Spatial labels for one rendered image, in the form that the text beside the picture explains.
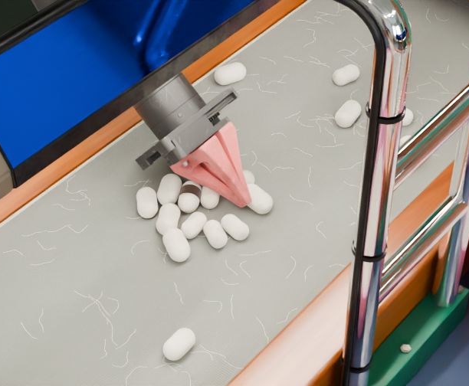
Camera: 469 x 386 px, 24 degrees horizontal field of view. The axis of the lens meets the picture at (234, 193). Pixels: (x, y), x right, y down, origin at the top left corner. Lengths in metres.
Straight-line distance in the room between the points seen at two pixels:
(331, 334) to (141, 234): 0.22
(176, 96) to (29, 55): 0.38
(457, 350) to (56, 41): 0.54
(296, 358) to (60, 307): 0.22
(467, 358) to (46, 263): 0.40
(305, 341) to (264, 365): 0.04
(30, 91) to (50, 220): 0.43
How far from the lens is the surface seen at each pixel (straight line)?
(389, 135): 0.74
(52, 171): 1.13
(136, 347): 0.97
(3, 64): 0.66
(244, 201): 1.06
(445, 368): 1.05
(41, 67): 0.68
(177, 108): 1.04
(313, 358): 0.93
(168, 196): 1.08
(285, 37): 1.31
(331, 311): 0.96
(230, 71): 1.22
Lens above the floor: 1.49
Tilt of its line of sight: 43 degrees down
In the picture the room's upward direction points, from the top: straight up
